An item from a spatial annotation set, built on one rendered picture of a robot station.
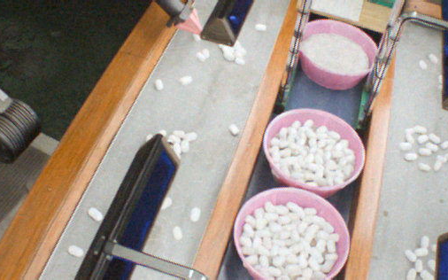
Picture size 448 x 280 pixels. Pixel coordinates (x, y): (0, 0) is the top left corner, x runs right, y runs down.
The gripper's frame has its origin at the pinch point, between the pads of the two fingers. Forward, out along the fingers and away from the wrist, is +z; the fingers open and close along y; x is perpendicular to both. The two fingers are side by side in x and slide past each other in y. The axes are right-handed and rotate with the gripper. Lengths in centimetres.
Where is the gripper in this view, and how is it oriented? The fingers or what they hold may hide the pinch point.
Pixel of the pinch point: (199, 32)
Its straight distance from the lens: 168.9
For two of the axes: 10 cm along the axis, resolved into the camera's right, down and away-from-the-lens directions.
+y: 2.7, -7.0, 6.6
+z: 6.6, 6.3, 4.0
